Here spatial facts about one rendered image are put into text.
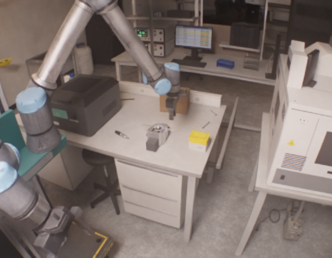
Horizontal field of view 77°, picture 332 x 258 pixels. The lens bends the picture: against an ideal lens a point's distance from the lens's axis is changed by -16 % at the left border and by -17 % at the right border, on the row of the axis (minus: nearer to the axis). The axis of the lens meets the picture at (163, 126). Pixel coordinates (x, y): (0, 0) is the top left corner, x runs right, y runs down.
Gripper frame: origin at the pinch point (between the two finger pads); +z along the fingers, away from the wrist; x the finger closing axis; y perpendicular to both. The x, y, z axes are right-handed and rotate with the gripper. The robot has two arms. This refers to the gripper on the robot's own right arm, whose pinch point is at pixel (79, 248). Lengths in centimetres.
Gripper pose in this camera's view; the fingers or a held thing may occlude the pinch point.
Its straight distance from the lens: 77.1
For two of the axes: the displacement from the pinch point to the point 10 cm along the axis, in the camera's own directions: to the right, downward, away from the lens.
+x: -2.2, 6.3, -7.5
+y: -8.7, 2.1, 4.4
